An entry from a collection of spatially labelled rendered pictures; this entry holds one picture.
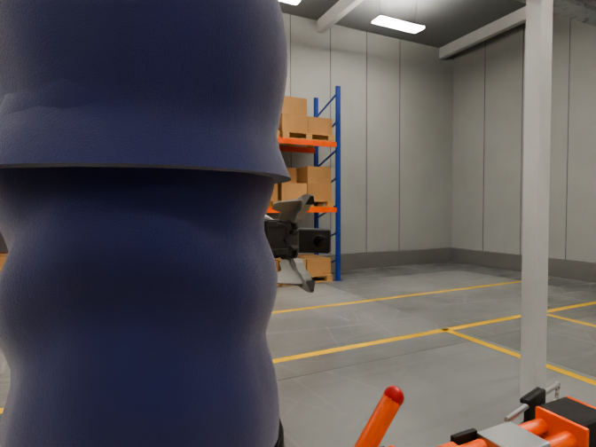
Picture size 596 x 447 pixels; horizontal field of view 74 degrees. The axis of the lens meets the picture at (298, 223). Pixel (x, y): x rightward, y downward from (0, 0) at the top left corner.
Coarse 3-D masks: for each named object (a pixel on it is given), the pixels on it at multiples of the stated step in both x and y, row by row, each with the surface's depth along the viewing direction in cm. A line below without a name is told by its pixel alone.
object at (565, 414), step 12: (540, 408) 61; (552, 408) 61; (564, 408) 61; (576, 408) 61; (588, 408) 61; (552, 420) 59; (564, 420) 58; (576, 420) 57; (588, 420) 57; (552, 432) 59; (576, 432) 56; (588, 432) 55; (576, 444) 56; (588, 444) 55
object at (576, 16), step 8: (520, 0) 576; (560, 0) 576; (568, 0) 579; (560, 8) 599; (568, 8) 599; (576, 8) 599; (584, 8) 600; (592, 8) 606; (568, 16) 624; (576, 16) 624; (584, 16) 625; (592, 16) 625; (592, 24) 652
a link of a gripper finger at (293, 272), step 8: (280, 264) 68; (288, 264) 68; (296, 264) 67; (280, 272) 66; (288, 272) 67; (296, 272) 67; (304, 272) 66; (280, 280) 65; (288, 280) 65; (296, 280) 65; (304, 280) 64; (312, 280) 64; (304, 288) 64; (312, 288) 63
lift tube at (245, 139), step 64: (0, 0) 23; (64, 0) 22; (128, 0) 22; (192, 0) 23; (256, 0) 27; (0, 64) 24; (64, 64) 22; (128, 64) 22; (192, 64) 24; (256, 64) 27; (0, 128) 24; (64, 128) 22; (128, 128) 23; (192, 128) 24; (256, 128) 29
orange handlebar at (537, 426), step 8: (520, 424) 59; (528, 424) 59; (536, 424) 59; (544, 424) 60; (536, 432) 58; (544, 432) 59; (568, 432) 57; (480, 440) 55; (552, 440) 55; (560, 440) 55; (568, 440) 56
